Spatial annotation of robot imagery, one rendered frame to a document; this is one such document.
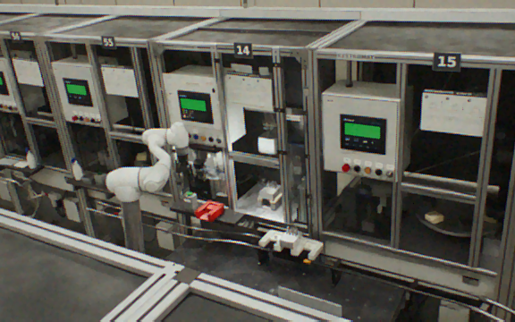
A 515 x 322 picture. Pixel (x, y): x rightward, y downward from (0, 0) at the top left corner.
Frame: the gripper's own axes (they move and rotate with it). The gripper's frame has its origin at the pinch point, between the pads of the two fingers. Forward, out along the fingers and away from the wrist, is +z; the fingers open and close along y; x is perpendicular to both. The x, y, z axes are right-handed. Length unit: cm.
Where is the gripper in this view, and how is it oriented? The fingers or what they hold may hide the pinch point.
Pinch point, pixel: (187, 181)
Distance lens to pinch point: 346.9
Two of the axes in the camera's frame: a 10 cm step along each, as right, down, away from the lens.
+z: 0.8, 9.0, 4.3
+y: -8.6, -1.6, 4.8
